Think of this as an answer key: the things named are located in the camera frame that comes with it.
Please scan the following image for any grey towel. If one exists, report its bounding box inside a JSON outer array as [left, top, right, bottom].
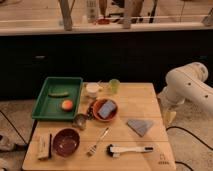
[[127, 119, 153, 137]]

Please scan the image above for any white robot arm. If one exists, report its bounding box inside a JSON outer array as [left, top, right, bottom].
[[158, 62, 213, 126]]

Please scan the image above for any blue sponge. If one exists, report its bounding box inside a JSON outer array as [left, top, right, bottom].
[[98, 100, 116, 119]]

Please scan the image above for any green translucent cup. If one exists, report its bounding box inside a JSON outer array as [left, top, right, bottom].
[[109, 79, 120, 94]]

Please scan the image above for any orange bowl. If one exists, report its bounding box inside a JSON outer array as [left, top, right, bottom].
[[92, 99, 118, 122]]

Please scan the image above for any white black dish brush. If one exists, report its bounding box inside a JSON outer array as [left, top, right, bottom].
[[106, 144, 154, 158]]

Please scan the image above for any white cup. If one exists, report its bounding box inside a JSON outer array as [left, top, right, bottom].
[[86, 83, 100, 98]]

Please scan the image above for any metal fork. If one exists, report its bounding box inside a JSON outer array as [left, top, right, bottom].
[[86, 127, 109, 157]]

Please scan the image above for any small metal cup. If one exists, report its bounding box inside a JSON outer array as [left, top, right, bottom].
[[73, 114, 87, 130]]

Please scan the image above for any orange peach fruit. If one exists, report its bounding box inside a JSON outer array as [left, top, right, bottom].
[[61, 100, 73, 111]]

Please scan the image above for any dark maroon bowl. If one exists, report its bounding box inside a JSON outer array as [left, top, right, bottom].
[[53, 128, 80, 157]]

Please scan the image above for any green cucumber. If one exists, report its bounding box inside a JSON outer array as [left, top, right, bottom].
[[48, 92, 69, 98]]

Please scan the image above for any green plastic tray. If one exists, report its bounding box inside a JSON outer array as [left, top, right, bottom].
[[32, 77, 83, 121]]

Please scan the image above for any wooden block with black strip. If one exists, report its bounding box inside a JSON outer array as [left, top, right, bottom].
[[37, 133, 52, 160]]

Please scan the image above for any black cable on floor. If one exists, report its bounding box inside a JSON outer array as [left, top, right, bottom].
[[166, 125, 213, 152]]

